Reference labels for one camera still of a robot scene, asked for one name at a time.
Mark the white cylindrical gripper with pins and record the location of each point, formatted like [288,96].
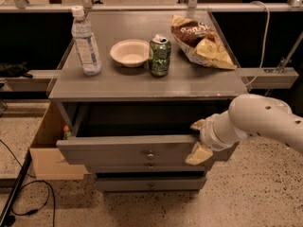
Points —
[207,135]

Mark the grey top drawer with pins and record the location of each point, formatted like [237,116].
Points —
[132,134]

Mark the grey drawer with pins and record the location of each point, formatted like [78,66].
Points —
[146,168]
[150,184]
[132,134]

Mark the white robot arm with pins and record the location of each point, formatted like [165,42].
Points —
[247,116]

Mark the grey bottom drawer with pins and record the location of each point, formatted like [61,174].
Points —
[150,184]

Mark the grey drawer cabinet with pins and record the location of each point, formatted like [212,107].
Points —
[185,82]

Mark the grey middle drawer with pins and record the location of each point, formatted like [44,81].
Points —
[146,168]

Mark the brown yellow chip bag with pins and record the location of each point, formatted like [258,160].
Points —
[201,43]

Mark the green soda can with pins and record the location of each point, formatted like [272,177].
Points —
[159,56]

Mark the white paper bowl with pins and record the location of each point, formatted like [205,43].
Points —
[130,53]

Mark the clear plastic water bottle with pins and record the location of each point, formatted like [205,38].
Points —
[85,42]

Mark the cardboard box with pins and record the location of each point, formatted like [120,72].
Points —
[48,161]

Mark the black object on ledge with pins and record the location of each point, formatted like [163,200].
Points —
[14,70]

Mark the metal railing frame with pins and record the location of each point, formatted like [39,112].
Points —
[151,3]

